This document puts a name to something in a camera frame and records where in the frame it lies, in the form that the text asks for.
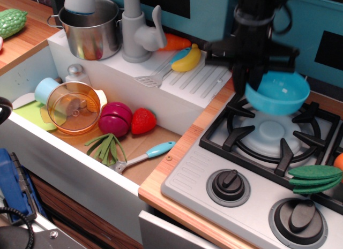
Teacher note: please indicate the white blue bottle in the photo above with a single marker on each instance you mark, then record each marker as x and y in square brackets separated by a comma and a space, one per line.
[83, 7]

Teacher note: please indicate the grey peeler blue handle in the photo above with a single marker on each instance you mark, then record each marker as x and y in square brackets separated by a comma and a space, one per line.
[160, 149]

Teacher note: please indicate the yellow toy banana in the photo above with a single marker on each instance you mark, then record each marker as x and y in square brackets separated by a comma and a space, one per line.
[189, 61]

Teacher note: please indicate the left black stove knob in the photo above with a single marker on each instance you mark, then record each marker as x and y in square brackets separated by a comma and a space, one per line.
[228, 188]

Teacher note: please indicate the orange toy fruit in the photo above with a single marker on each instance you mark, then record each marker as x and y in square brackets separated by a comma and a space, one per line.
[338, 162]

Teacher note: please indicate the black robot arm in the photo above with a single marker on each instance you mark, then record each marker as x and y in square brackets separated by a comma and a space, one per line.
[257, 13]

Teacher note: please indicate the orange toy carrot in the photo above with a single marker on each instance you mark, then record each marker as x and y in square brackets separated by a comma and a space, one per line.
[175, 42]

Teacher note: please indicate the blue plastic bowl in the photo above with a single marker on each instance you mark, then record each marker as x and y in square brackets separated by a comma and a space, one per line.
[279, 93]

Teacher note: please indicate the black stove knob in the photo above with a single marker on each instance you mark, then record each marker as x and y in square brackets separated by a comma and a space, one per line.
[228, 188]
[298, 223]

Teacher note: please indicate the grey toy spatula blue handle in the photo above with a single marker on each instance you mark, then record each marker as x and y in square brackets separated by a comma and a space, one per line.
[156, 79]

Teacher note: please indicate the grey stove top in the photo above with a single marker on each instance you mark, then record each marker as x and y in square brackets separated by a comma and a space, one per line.
[251, 174]

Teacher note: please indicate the right black stove knob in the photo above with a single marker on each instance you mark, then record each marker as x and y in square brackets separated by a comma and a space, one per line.
[298, 223]

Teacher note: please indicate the green cutting board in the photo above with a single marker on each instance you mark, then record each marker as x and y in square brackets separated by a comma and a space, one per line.
[31, 112]

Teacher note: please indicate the green toy bitter gourd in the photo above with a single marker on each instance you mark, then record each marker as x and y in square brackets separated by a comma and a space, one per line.
[12, 22]

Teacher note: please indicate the green felt leaves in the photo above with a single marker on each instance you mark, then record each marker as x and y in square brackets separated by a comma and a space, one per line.
[314, 179]

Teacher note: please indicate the light blue cup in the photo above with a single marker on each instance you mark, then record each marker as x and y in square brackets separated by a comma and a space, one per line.
[44, 88]

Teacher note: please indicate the stainless steel pot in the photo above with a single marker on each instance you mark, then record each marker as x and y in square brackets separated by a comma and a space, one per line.
[92, 37]

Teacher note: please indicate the black stove grate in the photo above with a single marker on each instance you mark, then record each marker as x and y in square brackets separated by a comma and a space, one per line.
[268, 145]

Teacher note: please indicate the orange transparent pot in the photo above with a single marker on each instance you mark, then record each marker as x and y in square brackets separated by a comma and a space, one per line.
[73, 107]

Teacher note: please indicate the magenta toy onion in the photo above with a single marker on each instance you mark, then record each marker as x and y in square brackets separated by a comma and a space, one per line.
[116, 118]

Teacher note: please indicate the white salt shaker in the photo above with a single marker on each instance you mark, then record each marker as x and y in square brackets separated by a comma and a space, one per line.
[76, 73]

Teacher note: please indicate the green felt strips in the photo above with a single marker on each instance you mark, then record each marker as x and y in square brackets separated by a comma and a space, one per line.
[105, 148]

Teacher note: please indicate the grey toy faucet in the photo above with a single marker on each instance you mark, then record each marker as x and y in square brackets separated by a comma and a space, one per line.
[139, 39]

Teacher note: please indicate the red toy strawberry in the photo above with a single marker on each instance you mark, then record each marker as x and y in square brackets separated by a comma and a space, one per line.
[143, 121]

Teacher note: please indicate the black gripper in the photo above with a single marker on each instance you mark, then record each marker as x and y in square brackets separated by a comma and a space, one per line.
[251, 48]

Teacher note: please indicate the white toy knife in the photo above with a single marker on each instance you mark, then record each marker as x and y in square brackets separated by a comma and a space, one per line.
[23, 100]

